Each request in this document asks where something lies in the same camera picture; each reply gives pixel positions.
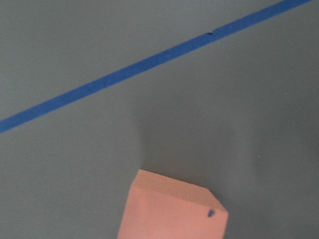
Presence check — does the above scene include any orange foam block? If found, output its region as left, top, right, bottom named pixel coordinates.
left=117, top=169, right=228, bottom=239

